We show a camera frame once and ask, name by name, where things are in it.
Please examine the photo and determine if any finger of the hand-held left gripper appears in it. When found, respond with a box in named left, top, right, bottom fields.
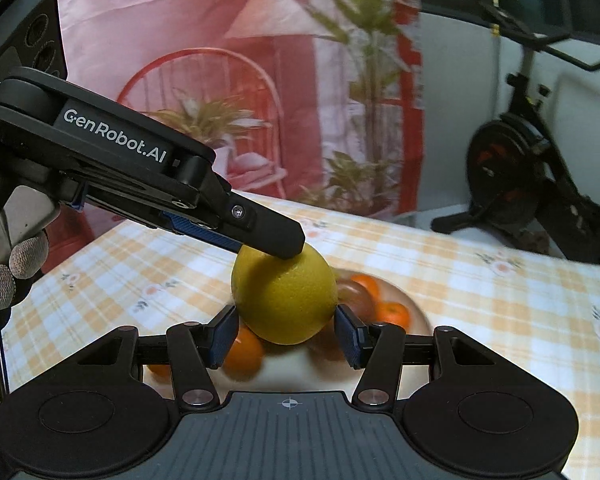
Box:
left=200, top=167, right=307, bottom=262
left=160, top=210, right=243, bottom=256

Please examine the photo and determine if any person's left hand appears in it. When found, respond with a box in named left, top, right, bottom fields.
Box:
left=0, top=157, right=51, bottom=361

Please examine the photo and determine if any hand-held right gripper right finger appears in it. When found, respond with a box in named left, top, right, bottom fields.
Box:
left=334, top=304, right=486, bottom=408

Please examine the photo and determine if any cream round plate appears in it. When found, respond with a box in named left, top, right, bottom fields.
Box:
left=140, top=267, right=429, bottom=396

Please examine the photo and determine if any red apple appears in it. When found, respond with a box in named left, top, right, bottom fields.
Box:
left=336, top=280, right=378, bottom=321

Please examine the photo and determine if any black exercise bike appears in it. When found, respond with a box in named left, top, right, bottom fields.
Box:
left=430, top=0, right=600, bottom=266

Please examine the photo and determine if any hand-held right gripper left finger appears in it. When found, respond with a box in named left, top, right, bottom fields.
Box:
left=75, top=305, right=241, bottom=413

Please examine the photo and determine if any printed pink backdrop cloth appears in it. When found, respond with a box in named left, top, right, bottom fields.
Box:
left=0, top=0, right=426, bottom=276

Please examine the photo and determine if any yellow lemon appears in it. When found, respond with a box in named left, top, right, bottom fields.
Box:
left=231, top=245, right=339, bottom=346

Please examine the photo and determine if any checked floral tablecloth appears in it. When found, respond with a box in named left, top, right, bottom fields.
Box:
left=0, top=190, right=600, bottom=480

